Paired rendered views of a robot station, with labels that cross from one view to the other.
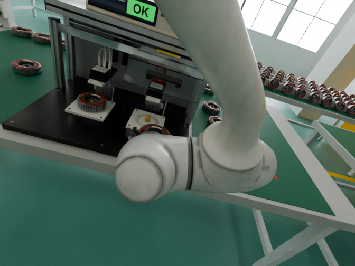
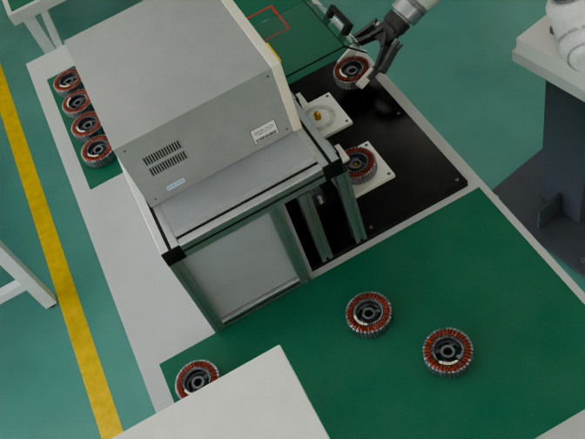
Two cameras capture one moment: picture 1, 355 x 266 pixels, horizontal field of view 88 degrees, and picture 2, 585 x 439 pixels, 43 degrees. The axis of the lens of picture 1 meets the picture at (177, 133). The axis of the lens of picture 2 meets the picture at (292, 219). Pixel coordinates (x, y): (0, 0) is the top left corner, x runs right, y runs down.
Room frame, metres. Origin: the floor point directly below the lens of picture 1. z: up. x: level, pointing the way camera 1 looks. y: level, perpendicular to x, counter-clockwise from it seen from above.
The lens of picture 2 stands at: (0.85, 1.68, 2.33)
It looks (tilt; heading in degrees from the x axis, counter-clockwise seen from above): 52 degrees down; 270
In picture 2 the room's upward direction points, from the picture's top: 22 degrees counter-clockwise
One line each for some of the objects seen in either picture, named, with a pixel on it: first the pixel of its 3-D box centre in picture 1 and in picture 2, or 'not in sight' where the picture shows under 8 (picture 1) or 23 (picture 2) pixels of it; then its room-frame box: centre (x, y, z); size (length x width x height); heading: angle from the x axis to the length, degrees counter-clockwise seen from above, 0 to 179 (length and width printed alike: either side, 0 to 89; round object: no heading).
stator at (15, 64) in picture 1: (27, 67); (369, 314); (0.77, 0.80, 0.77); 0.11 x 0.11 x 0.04
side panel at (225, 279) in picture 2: not in sight; (243, 269); (1.01, 0.64, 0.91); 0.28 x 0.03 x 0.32; 8
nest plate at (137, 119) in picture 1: (147, 122); (318, 119); (0.67, 0.14, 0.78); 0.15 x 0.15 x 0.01; 8
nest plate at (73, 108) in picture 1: (92, 106); (358, 171); (0.64, 0.38, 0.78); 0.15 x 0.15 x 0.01; 8
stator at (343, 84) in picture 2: (154, 135); (353, 72); (0.53, 0.08, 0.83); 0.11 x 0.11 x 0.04
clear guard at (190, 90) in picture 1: (168, 67); (291, 48); (0.68, 0.11, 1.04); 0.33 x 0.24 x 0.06; 8
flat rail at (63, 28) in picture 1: (134, 50); not in sight; (0.75, 0.28, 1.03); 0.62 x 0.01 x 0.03; 98
